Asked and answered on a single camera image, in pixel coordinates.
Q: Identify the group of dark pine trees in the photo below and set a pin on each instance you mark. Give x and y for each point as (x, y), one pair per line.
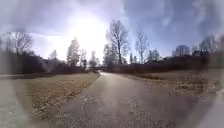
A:
(108, 55)

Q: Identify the large bare tree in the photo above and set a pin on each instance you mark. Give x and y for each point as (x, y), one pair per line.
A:
(119, 50)

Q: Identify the group of distant trees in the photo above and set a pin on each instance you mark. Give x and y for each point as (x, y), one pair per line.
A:
(93, 60)

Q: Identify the slim bare tree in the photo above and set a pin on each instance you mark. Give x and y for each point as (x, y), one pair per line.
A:
(142, 50)

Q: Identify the grey asphalt path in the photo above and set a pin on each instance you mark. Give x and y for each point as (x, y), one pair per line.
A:
(113, 100)

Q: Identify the tall conifer tree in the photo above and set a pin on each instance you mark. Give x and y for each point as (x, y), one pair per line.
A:
(72, 53)

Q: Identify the long dark hedge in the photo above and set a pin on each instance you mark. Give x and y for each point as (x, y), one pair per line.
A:
(160, 65)

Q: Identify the leaf-strewn grass field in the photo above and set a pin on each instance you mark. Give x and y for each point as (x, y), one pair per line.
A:
(50, 90)

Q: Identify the grass verge with dead leaves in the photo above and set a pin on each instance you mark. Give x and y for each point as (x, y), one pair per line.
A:
(180, 80)

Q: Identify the building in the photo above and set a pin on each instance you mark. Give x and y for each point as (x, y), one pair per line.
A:
(200, 53)

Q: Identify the dark hedge bank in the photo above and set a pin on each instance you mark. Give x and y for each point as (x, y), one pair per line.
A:
(23, 65)

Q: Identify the bare tree with wide crown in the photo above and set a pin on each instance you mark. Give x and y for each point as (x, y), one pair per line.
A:
(20, 43)

